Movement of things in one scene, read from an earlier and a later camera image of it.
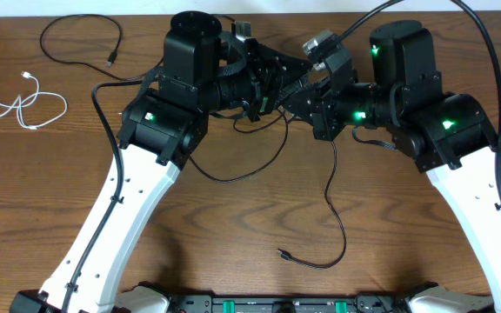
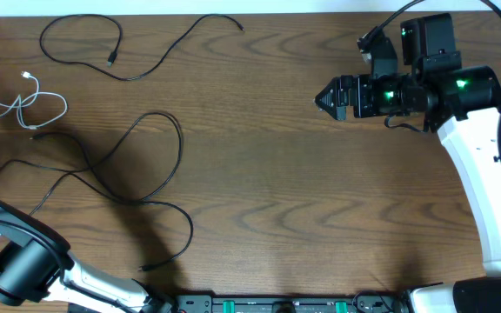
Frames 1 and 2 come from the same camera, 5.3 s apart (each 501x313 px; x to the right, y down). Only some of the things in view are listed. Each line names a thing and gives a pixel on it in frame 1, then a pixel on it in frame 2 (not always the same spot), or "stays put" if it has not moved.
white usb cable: x=23 y=75 stays put
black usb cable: x=325 y=186 -> x=96 y=173
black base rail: x=379 y=303 stays put
